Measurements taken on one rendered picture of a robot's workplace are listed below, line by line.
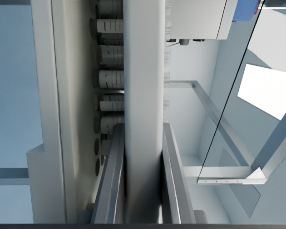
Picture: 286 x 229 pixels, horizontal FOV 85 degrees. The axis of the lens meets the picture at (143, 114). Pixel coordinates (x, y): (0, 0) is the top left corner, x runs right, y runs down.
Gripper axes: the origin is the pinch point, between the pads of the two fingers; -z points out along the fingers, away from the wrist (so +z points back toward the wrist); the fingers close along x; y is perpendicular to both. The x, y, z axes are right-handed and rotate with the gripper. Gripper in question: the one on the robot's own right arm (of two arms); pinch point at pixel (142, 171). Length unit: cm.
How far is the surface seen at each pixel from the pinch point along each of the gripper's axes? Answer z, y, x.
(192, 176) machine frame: -34, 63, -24
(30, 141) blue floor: -94, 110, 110
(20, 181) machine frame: -32, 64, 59
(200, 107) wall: -330, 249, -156
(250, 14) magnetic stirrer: -48, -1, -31
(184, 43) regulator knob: -48, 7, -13
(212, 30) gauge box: -44.5, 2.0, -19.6
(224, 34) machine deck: -44, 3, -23
